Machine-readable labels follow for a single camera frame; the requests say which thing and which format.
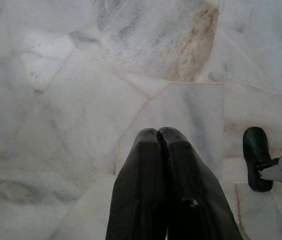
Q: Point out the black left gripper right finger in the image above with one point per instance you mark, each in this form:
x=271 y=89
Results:
x=193 y=190

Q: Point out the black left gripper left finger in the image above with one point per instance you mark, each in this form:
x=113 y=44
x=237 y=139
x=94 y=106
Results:
x=138 y=190

